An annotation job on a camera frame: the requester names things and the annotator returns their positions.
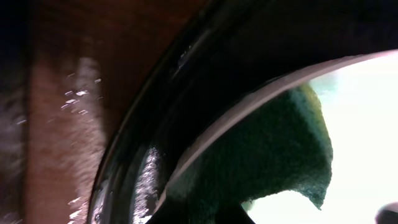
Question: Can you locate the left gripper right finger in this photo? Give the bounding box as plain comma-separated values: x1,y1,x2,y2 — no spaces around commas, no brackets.
375,202,398,224

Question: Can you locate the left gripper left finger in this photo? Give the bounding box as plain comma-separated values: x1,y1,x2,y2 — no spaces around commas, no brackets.
146,198,255,224

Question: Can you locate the green scrubbing sponge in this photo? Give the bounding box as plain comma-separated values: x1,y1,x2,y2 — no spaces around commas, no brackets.
167,84,333,209

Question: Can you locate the white plate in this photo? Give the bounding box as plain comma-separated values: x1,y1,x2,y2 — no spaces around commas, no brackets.
144,50,397,223

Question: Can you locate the round black serving tray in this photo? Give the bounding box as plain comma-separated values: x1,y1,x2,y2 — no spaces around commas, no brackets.
88,0,397,223

